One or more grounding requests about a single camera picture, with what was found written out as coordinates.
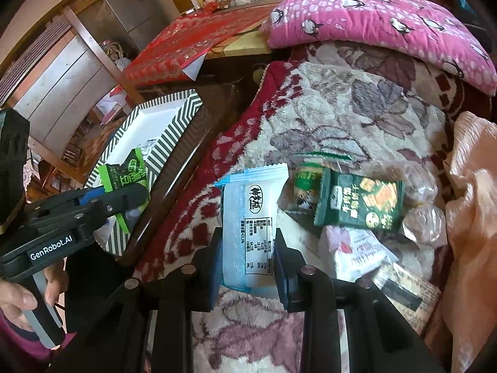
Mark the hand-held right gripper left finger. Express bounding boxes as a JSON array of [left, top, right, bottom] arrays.
[[50, 226, 225, 373]]

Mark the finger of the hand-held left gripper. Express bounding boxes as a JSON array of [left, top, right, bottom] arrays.
[[75, 184, 151, 229], [24, 187, 108, 224]]

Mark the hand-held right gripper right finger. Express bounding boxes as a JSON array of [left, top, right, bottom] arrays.
[[273, 228, 447, 373]]

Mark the bright green snack packet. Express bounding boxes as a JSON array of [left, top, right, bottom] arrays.
[[97, 149, 153, 234]]

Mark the blue white snack packet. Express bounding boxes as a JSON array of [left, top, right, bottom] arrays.
[[213, 162, 290, 301]]

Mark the white pink snack packet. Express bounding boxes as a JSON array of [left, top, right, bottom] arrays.
[[319, 224, 400, 285]]

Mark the green white striped box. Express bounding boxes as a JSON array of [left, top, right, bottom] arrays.
[[84, 89, 204, 258]]

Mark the clear green-edged nut packet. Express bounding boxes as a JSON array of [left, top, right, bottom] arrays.
[[288, 151, 355, 215]]

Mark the dark green cracker packet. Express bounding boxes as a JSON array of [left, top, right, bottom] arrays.
[[313, 168, 407, 234]]

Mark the beige snack packet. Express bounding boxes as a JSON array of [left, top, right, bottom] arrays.
[[370, 261, 442, 335]]

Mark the clear zip bag of pastries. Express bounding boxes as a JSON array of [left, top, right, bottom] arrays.
[[386, 162, 448, 248]]

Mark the person's left forearm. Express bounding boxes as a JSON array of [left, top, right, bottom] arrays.
[[0, 311, 77, 373]]

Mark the person's left hand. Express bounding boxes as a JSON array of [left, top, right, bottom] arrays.
[[0, 262, 70, 333]]

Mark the red gold tablecloth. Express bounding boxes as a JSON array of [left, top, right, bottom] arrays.
[[121, 7, 281, 87]]

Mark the grey refrigerator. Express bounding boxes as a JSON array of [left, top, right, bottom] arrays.
[[104, 0, 166, 60]]

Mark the floral fleece blanket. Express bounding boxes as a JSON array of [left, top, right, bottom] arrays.
[[134, 40, 468, 373]]

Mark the peach blanket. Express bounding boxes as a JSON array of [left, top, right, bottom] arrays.
[[440, 111, 497, 373]]

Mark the wooden table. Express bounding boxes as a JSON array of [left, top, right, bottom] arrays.
[[207, 27, 274, 63]]

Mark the pink penguin pillow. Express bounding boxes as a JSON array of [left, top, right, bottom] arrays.
[[259, 0, 497, 96]]

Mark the dark wooden bed rail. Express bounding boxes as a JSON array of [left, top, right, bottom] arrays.
[[116, 80, 257, 269]]

